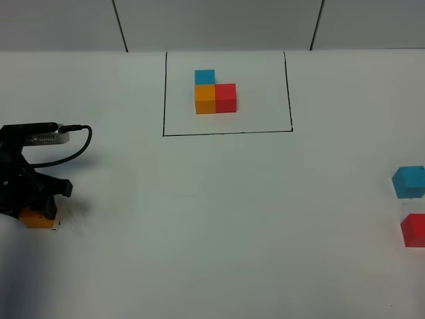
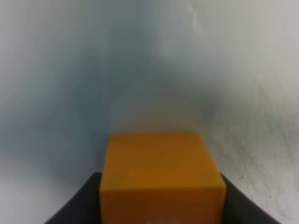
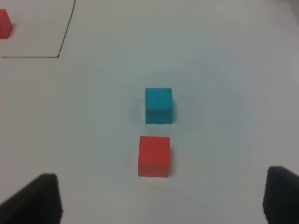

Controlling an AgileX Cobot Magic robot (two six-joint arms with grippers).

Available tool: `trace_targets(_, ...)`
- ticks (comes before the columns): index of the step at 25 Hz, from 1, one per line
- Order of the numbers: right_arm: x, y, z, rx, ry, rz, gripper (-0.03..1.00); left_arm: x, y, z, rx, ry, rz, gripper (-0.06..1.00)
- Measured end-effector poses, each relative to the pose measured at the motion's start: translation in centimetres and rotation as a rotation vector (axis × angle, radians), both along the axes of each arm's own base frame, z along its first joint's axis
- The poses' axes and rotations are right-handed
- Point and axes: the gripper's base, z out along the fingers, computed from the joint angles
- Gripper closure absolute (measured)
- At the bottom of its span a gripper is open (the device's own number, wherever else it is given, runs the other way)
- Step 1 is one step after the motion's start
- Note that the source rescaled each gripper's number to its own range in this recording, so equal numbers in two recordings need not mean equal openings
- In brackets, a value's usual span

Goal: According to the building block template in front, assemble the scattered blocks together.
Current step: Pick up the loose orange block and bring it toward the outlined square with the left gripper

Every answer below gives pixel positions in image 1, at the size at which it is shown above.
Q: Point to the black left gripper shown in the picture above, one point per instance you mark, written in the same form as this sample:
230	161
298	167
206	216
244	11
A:
20	185

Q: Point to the orange template cube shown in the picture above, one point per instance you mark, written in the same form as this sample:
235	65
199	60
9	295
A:
205	99

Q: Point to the blue template cube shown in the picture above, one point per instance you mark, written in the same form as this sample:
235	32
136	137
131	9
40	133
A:
204	77

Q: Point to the red template cube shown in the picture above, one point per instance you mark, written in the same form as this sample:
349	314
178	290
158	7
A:
226	98

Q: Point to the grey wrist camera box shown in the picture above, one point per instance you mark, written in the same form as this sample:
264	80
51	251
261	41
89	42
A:
37	134

